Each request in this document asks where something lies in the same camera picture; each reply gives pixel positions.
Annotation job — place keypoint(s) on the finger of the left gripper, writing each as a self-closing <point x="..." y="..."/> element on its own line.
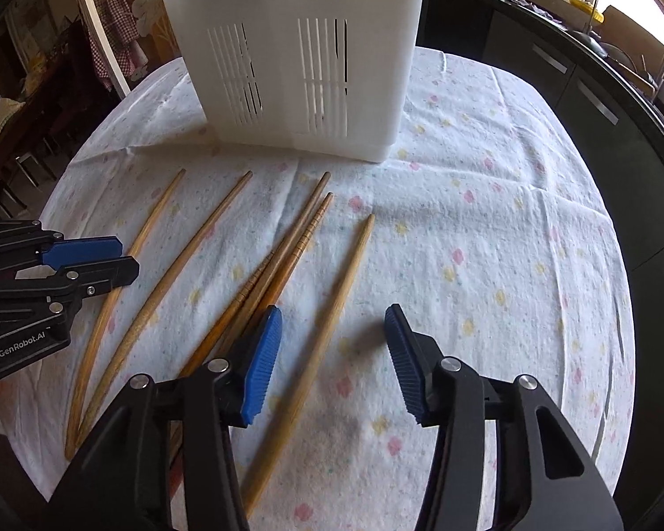
<point x="81" y="251"/>
<point x="75" y="281"/>

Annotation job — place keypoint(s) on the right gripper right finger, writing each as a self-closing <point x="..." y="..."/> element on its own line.
<point x="444" y="392"/>

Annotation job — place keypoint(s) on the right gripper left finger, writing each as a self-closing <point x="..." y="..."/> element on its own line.
<point x="226" y="392"/>

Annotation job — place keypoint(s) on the brown wooden chopstick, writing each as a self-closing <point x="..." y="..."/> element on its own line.
<point x="237" y="315"/>
<point x="283" y="424"/>

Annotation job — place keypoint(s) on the dark kitchen counter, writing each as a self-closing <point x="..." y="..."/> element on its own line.
<point x="622" y="140"/>

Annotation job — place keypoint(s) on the brown ridged chopstick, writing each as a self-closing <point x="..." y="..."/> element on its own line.
<point x="286" y="269"/>

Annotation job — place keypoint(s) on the white floral tablecloth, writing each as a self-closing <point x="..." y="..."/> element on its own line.
<point x="489" y="232"/>

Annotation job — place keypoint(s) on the glass door with curtain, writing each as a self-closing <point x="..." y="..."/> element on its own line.
<point x="129" y="40"/>

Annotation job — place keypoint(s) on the white plastic utensil caddy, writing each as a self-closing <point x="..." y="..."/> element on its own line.
<point x="325" y="76"/>

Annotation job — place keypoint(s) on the metal sink faucet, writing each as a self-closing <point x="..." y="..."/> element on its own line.
<point x="584" y="35"/>

